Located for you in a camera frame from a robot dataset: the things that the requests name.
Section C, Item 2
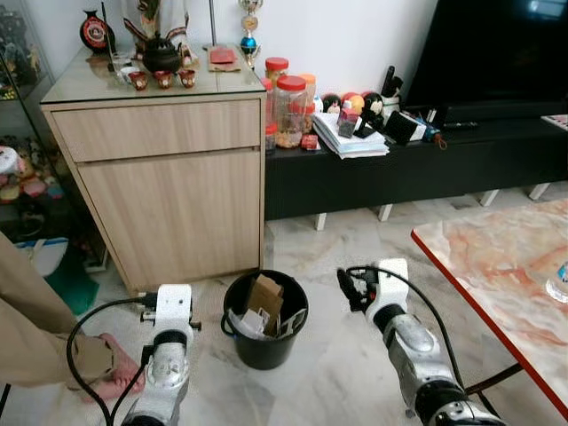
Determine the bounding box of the black round rubbish bin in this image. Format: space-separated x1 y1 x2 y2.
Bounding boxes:
221 269 310 371

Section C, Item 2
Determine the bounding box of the crumpled white paper trash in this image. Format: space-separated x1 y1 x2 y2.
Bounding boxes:
227 307 271 341

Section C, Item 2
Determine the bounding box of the brown cardboard piece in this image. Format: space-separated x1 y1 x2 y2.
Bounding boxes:
246 274 285 336

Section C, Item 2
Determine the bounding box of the black low television console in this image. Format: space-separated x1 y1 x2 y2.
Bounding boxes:
264 114 568 232

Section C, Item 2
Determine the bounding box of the stack of white papers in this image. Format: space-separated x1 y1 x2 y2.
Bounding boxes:
312 112 391 161

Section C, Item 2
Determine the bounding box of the pink marble coffee table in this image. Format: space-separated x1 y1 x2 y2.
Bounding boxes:
411 200 568 420

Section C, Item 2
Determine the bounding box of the large red lid plastic jar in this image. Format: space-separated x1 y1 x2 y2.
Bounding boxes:
274 76 309 149

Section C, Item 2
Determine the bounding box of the clear plastic bottle blue label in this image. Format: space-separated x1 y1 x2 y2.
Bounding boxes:
546 264 568 304

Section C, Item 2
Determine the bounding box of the orange lid plastic jar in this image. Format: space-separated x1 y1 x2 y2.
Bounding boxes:
299 74 318 112

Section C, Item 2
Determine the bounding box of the light wooden cabinet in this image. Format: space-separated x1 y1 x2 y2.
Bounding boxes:
40 46 267 296

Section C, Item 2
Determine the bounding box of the small red lid plastic jar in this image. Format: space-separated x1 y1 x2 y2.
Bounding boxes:
265 57 290 85

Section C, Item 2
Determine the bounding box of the red box on wooden stand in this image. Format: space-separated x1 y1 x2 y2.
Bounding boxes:
207 46 241 73

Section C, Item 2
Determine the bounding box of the black flat television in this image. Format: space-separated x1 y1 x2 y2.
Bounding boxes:
406 0 568 112

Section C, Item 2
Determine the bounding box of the gold trophy blue ball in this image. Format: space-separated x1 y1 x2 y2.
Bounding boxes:
239 0 264 70

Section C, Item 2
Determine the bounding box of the green floor mat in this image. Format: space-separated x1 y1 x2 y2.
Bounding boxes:
44 248 100 317

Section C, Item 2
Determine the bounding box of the dark round teapot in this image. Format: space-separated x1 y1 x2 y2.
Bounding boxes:
140 34 185 74

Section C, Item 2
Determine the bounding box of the person in beige trousers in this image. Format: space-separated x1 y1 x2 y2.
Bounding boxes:
0 233 145 402

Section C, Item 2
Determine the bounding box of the white robed statue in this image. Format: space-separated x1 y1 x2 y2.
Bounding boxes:
122 0 193 47

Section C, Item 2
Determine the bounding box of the red black round vase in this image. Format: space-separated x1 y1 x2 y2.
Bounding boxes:
80 10 114 52

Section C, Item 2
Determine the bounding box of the glass display cabinet with toys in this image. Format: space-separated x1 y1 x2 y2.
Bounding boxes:
0 0 67 245

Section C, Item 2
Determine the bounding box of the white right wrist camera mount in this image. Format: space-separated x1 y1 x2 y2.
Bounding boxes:
367 258 410 309

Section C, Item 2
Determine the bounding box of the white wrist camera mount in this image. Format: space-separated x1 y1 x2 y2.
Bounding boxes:
367 258 410 309
153 284 195 335

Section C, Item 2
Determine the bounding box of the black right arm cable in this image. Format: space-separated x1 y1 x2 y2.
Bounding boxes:
346 264 466 393

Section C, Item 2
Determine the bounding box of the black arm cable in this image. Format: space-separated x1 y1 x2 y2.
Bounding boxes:
346 264 466 393
66 296 159 426

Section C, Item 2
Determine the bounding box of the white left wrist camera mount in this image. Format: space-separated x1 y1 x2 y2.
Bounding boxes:
153 284 195 335

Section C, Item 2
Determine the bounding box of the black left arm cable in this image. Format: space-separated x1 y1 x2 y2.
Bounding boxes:
66 296 159 426

